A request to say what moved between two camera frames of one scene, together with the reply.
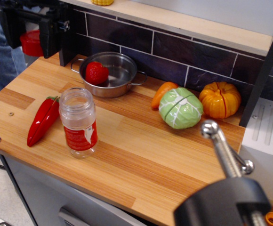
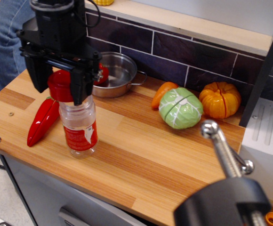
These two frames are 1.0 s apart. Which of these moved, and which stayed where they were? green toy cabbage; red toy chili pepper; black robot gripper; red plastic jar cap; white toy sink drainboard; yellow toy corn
Moved: black robot gripper; red plastic jar cap
Stayed: red toy chili pepper; white toy sink drainboard; yellow toy corn; green toy cabbage
